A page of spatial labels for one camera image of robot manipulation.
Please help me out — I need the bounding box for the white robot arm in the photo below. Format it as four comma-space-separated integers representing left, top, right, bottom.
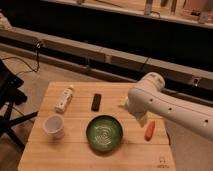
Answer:
126, 72, 213, 141

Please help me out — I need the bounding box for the orange carrot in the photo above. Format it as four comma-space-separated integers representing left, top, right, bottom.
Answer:
145, 121, 155, 141

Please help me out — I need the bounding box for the black floor cable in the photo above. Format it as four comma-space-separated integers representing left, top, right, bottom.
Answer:
0, 39, 45, 76

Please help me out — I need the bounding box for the black rectangular block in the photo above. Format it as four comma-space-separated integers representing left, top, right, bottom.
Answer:
91, 94, 101, 111

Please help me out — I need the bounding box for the green ceramic bowl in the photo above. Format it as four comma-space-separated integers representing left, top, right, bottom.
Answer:
86, 115, 123, 152

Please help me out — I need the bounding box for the white plastic cup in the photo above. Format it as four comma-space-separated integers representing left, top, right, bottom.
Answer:
43, 114, 64, 139

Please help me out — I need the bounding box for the black office chair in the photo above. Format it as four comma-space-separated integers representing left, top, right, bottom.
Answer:
0, 60, 37, 150

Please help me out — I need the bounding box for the white sponge block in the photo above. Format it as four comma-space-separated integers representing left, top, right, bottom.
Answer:
119, 96, 128, 107

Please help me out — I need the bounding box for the white plastic bottle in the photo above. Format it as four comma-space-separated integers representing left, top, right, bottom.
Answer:
54, 85, 74, 113

